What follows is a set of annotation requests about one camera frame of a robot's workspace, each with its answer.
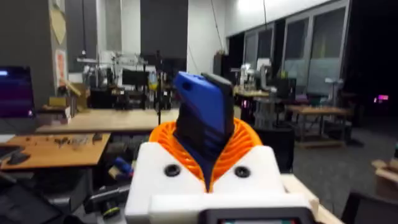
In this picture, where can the white orange right gripper left finger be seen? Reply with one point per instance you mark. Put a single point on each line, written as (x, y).
(152, 183)

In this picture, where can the red and white wall poster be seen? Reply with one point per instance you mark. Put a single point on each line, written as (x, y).
(61, 67)

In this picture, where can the black chair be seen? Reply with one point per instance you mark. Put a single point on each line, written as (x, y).
(276, 149)

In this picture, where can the open cardboard box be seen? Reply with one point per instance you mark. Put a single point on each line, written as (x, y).
(387, 180)

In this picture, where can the stack of boxes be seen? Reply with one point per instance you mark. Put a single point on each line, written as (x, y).
(56, 112)

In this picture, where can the white orange right gripper right finger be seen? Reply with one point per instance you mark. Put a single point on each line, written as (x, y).
(258, 183)

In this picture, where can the small wooden table with parts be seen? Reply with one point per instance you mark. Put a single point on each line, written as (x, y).
(59, 152)

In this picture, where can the dark computer monitor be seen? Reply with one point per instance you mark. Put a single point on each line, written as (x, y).
(15, 91)

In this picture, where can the blue electric screwdriver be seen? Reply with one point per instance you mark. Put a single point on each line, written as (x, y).
(205, 118)

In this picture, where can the black tripod pole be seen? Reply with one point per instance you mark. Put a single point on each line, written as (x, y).
(159, 90)

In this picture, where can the wooden workbench with metal legs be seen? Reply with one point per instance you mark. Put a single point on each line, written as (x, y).
(317, 111)

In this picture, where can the long wooden table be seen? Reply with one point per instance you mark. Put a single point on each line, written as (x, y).
(109, 120)

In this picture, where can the blue and black hand tool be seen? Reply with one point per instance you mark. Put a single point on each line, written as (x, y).
(122, 168)

